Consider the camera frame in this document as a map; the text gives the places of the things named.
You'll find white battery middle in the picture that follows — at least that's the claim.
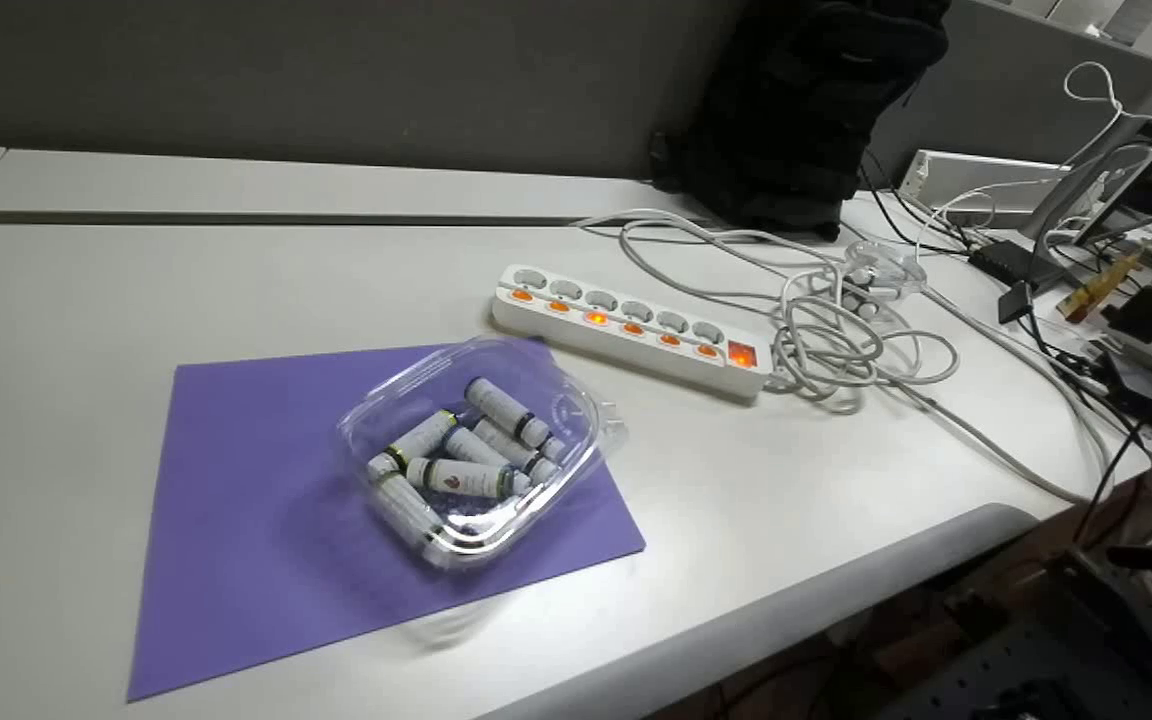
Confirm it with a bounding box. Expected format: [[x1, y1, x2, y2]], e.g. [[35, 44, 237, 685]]
[[445, 423, 523, 478]]

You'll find black cable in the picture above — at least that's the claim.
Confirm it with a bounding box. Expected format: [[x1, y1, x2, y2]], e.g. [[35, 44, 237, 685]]
[[867, 186, 1152, 551]]

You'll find clear plastic container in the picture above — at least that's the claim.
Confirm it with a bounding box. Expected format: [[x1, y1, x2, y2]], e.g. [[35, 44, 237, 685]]
[[342, 339, 606, 570]]

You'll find yellow tool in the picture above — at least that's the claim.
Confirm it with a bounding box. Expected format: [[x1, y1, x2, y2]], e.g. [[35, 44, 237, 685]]
[[1058, 257, 1139, 325]]

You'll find white flat box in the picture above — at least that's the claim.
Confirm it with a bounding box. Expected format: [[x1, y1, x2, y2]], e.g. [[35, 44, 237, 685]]
[[901, 148, 1069, 224]]

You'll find black bag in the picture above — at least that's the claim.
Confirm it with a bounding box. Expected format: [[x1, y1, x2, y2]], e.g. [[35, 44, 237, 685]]
[[652, 0, 954, 241]]

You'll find white coiled power cable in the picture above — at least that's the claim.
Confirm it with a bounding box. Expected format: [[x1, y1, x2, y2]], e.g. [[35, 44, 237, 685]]
[[582, 211, 1113, 507]]

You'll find purple paper mat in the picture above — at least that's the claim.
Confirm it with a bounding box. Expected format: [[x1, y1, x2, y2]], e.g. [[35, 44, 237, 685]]
[[127, 349, 643, 700]]

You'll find metal stand frame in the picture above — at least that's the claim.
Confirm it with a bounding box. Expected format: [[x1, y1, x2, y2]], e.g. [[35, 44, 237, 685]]
[[1025, 70, 1152, 247]]

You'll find white battery centre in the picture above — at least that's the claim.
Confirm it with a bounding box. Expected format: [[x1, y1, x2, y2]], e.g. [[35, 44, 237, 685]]
[[407, 459, 511, 501]]

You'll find white power strip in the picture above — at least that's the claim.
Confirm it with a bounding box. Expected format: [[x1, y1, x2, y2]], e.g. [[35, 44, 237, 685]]
[[490, 265, 772, 402]]

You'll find white battery bottom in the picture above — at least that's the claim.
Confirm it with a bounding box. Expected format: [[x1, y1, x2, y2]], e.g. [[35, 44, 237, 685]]
[[377, 475, 453, 568]]

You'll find white battery top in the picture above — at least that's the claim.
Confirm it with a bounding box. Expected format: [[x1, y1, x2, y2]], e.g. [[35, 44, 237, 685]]
[[467, 377, 551, 446]]

